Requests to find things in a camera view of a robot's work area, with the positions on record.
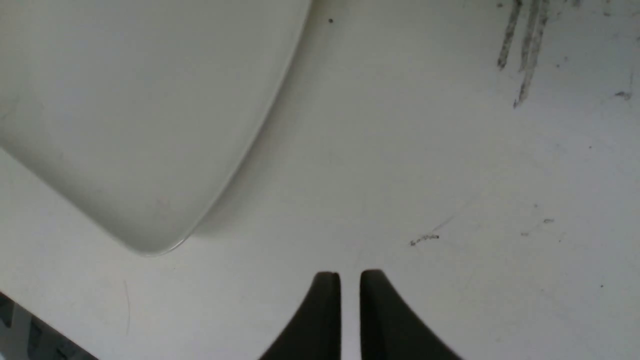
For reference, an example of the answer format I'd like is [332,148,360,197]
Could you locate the white rectangular plate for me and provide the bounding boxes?
[1,0,314,256]

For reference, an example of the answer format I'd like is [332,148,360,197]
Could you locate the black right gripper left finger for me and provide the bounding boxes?
[261,271,342,360]

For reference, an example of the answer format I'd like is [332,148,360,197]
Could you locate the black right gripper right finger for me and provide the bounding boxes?
[359,269,460,360]

